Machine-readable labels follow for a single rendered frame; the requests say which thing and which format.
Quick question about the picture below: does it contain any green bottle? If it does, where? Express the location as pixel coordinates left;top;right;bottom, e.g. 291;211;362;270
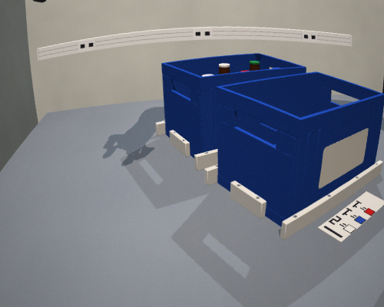
250;61;260;71

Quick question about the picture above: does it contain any blue plastic crate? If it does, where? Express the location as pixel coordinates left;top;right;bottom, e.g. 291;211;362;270
216;71;382;226
161;53;294;158

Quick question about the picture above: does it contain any white paper pick list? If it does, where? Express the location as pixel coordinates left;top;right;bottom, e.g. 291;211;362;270
318;192;384;242

